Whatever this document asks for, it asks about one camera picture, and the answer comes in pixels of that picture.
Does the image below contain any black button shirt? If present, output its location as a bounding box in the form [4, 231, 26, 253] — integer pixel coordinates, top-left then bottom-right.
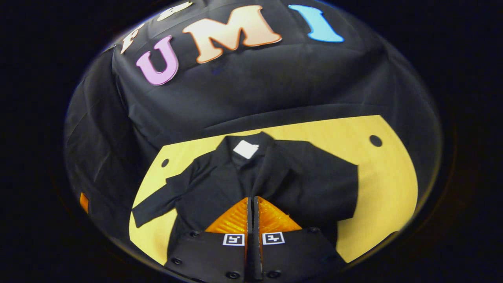
[132, 132, 359, 272]

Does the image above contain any black backdrop cloth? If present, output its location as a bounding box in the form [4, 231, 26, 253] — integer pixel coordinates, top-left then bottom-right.
[64, 0, 442, 244]

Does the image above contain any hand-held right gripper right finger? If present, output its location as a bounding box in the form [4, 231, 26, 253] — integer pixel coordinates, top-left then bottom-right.
[253, 196, 349, 283]

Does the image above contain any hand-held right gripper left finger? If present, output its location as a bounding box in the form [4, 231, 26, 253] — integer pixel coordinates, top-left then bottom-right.
[164, 197, 252, 283]

